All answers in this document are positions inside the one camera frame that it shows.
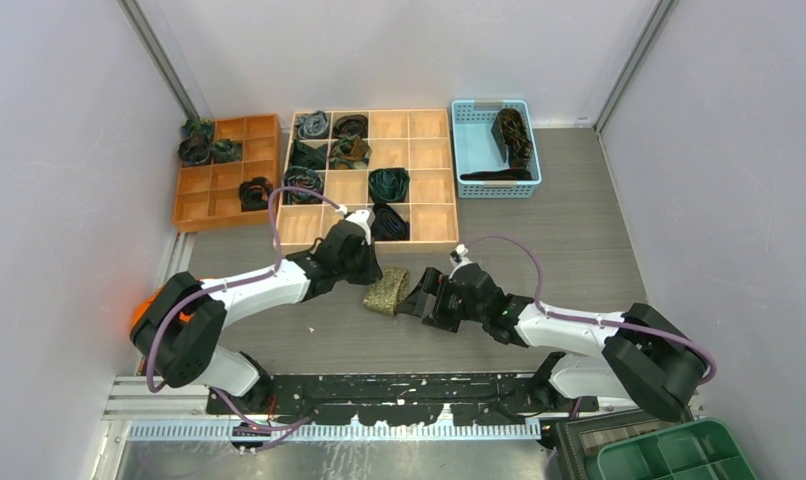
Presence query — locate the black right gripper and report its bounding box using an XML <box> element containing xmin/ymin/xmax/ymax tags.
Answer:
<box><xmin>396</xmin><ymin>267</ymin><xmax>487</xmax><ymax>333</ymax></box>

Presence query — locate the green floral patterned tie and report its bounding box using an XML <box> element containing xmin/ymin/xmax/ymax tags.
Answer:
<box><xmin>363</xmin><ymin>266</ymin><xmax>410</xmax><ymax>316</ymax></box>

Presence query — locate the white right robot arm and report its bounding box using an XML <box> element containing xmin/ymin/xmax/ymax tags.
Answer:
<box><xmin>395</xmin><ymin>262</ymin><xmax>710</xmax><ymax>421</ymax></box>

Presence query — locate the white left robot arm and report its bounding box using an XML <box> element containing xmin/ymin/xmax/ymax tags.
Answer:
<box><xmin>130</xmin><ymin>209</ymin><xmax>382</xmax><ymax>413</ymax></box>

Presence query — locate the rolled dark navy tie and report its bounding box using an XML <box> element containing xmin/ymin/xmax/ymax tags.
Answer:
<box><xmin>371</xmin><ymin>203</ymin><xmax>410</xmax><ymax>241</ymax></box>

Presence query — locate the rolled blue multicolour tie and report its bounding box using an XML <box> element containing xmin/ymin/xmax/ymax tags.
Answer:
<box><xmin>283</xmin><ymin>165</ymin><xmax>324</xmax><ymax>205</ymax></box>

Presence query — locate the rolled green orange tie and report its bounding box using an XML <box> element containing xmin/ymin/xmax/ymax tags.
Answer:
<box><xmin>328</xmin><ymin>135</ymin><xmax>372</xmax><ymax>170</ymax></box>

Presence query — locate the rolled black orange tie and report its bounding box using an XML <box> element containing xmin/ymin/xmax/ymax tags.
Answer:
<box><xmin>238</xmin><ymin>176</ymin><xmax>274</xmax><ymax>212</ymax></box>

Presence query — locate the rolled dark green tie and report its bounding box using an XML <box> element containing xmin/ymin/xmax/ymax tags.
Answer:
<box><xmin>288</xmin><ymin>140</ymin><xmax>328</xmax><ymax>171</ymax></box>

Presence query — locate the light wooden compartment tray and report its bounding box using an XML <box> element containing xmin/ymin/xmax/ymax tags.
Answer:
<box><xmin>276</xmin><ymin>109</ymin><xmax>459</xmax><ymax>254</ymax></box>

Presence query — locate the rolled dark brown tie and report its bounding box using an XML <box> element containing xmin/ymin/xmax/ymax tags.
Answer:
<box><xmin>332</xmin><ymin>114</ymin><xmax>369</xmax><ymax>139</ymax></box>

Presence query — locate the rolled grey blue tie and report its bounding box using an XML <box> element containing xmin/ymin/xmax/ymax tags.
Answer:
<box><xmin>294</xmin><ymin>110</ymin><xmax>331</xmax><ymax>140</ymax></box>

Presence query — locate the orange wooden compartment tray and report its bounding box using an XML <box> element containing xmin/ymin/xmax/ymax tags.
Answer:
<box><xmin>173</xmin><ymin>114</ymin><xmax>281</xmax><ymax>233</ymax></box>

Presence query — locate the navy red striped tie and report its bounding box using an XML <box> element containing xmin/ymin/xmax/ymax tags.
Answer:
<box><xmin>459</xmin><ymin>168</ymin><xmax>532</xmax><ymax>181</ymax></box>

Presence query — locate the rolled green patterned tie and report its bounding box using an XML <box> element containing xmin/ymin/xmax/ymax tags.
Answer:
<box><xmin>210</xmin><ymin>139</ymin><xmax>243</xmax><ymax>164</ymax></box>

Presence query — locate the light blue plastic basket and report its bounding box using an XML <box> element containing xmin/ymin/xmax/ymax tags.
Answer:
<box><xmin>450</xmin><ymin>99</ymin><xmax>543</xmax><ymax>199</ymax></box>

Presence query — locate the rolled dark striped tie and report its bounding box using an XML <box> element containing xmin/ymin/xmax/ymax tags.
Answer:
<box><xmin>177</xmin><ymin>135</ymin><xmax>212</xmax><ymax>168</ymax></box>

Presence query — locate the rolled teal tie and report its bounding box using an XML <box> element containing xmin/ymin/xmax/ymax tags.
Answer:
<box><xmin>180</xmin><ymin>118</ymin><xmax>215</xmax><ymax>141</ymax></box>

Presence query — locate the brown orange patterned tie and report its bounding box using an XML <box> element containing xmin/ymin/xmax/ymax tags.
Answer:
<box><xmin>491</xmin><ymin>108</ymin><xmax>533</xmax><ymax>169</ymax></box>

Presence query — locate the orange cloth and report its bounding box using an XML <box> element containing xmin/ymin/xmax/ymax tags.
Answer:
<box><xmin>130</xmin><ymin>290</ymin><xmax>193</xmax><ymax>330</ymax></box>

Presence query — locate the dark framed box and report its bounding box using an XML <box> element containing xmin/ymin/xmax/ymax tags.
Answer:
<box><xmin>543</xmin><ymin>409</ymin><xmax>695</xmax><ymax>479</ymax></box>

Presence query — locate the green plastic organizer bin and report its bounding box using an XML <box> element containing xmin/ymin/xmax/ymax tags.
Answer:
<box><xmin>585</xmin><ymin>418</ymin><xmax>757</xmax><ymax>480</ymax></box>

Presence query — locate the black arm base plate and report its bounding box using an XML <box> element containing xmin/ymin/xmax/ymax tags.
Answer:
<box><xmin>235</xmin><ymin>373</ymin><xmax>574</xmax><ymax>427</ymax></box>

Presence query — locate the aluminium frame rail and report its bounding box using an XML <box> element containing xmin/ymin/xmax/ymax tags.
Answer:
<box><xmin>100</xmin><ymin>370</ymin><xmax>706</xmax><ymax>442</ymax></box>

